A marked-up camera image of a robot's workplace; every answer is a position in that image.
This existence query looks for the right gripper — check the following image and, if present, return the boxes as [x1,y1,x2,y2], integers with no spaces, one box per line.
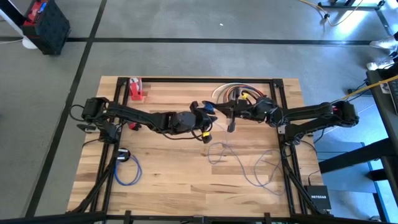
[201,88,274,133]

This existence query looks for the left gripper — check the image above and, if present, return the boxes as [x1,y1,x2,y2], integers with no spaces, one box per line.
[185,101,218,144]

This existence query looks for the long thin blue cord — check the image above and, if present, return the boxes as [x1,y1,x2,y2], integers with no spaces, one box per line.
[206,119,287,197]

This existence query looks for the red tape dispenser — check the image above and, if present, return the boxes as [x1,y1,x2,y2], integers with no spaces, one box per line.
[128,77,147,102]

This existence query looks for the person's white shoe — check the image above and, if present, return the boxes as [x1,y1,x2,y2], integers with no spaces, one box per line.
[369,35,398,50]
[366,57,393,71]

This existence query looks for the black office desk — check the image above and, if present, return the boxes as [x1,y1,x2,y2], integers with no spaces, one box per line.
[317,0,393,34]

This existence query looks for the black keyboard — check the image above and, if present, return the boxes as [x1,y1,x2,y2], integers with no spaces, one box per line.
[388,80,398,116]

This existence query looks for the person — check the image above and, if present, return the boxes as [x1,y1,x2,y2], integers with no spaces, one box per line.
[392,30,398,60]

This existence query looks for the black plastic crate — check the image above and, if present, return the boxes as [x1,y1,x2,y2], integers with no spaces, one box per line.
[21,0,72,56]

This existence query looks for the red box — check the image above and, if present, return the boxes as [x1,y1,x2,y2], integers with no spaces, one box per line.
[24,0,50,26]

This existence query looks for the white stand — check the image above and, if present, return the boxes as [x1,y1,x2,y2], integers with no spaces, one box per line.
[0,9,39,50]

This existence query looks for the green wire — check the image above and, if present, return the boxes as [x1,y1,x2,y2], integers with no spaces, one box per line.
[216,83,269,103]

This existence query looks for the red wire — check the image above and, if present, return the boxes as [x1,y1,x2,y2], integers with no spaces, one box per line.
[233,86,271,102]

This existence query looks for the black aluminium table frame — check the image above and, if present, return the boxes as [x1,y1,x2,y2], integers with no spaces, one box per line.
[0,77,377,224]

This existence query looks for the coiled blue cable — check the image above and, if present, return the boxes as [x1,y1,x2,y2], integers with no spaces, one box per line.
[114,154,143,187]

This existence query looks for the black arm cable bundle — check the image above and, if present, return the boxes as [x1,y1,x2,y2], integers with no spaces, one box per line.
[67,149,121,215]
[281,146,315,215]

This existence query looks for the black Netgear network switch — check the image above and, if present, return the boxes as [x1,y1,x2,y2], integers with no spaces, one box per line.
[303,185,332,211]

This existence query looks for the yellow floor extension cord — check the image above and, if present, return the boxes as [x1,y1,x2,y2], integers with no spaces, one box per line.
[298,0,365,27]

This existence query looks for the thick yellow hanging cord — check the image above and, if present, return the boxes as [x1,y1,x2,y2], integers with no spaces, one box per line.
[331,75,398,105]

